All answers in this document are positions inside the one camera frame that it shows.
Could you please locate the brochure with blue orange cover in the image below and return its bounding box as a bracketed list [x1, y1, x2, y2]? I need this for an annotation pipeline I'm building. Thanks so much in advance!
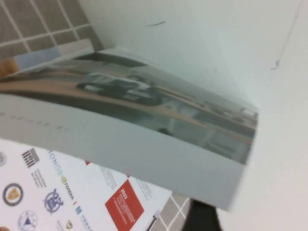
[0, 38, 95, 79]

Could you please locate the AgileX brochure with logo page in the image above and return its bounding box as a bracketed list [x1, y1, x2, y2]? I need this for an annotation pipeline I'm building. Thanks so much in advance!
[0, 48, 260, 231]

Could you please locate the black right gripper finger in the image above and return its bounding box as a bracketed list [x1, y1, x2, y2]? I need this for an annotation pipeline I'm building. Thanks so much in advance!
[184, 199, 227, 231]

